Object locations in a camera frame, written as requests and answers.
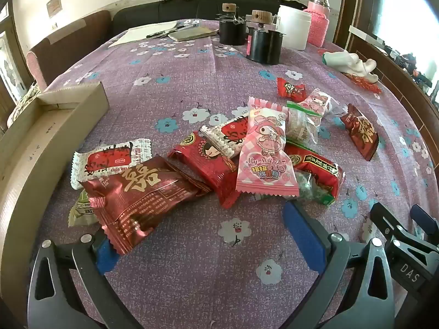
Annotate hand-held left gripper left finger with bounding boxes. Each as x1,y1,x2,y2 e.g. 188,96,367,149
27,235,119,329

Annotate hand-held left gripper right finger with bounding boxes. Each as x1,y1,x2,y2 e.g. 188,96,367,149
283,200,395,329

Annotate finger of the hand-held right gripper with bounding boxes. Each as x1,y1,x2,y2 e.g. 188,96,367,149
410,205,439,237
370,202,439,247

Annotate green transparent candy wrapper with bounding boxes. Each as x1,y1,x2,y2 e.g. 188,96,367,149
255,171,330,203

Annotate green beige snack packet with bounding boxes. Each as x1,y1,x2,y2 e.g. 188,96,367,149
68,188,98,227

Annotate dark red gold-character snack packet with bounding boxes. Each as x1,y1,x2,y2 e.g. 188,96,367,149
80,155,213,256

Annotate cardboard box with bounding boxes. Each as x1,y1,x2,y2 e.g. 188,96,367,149
0,81,110,244

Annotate red and green snack packet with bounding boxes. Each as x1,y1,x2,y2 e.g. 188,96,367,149
283,142,346,206

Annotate dark red gold-print snack packet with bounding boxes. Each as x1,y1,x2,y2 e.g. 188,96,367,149
339,103,379,161

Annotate large pink cartoon snack packet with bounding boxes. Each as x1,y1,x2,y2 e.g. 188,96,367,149
236,97,300,197

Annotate white red-label snack packet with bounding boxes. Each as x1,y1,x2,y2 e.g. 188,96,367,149
70,139,152,190

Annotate clear green-zip snack bag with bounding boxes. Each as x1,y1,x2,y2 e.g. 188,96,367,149
285,101,325,146

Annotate white strawberry-print snack packet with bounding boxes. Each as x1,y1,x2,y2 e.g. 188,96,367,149
200,115,249,160

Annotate red girl-face snack packet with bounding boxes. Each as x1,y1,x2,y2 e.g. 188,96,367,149
167,132,241,209

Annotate small pink cartoon snack packet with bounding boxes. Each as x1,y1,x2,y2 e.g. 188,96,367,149
298,88,335,117

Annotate red tassel ornament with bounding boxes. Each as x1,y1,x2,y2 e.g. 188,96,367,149
345,73,383,95

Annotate small red snack packet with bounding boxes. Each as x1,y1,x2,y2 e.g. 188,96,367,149
277,77,306,101

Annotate wooden windowsill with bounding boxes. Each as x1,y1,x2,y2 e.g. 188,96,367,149
346,25,439,110

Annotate white glove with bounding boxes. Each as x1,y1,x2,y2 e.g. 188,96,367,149
322,50,379,83

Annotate floral cushion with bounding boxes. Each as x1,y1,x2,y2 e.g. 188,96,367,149
7,82,40,127

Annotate black grinder with wooden knob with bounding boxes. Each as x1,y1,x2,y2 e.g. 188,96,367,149
216,3,247,46
245,10,287,65

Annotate purple floral tablecloth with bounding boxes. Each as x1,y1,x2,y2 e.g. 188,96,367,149
43,19,439,329

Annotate pink thermos bottle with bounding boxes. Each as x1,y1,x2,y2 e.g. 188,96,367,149
306,0,330,48

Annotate white plastic jar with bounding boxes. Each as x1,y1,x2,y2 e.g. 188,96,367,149
276,5,313,51

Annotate brown and pink chair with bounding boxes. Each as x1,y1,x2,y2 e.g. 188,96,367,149
27,10,112,90

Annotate dark framed window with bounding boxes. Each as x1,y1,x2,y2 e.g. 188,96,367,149
0,3,21,103

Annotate white paper sheets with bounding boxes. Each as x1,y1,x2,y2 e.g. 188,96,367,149
109,21,179,48

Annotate black pen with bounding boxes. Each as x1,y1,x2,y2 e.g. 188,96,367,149
147,28,176,39

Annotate grey notebook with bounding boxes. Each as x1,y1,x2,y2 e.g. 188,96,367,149
168,25,218,42

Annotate black sofa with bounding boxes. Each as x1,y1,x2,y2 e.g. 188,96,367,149
111,0,309,38

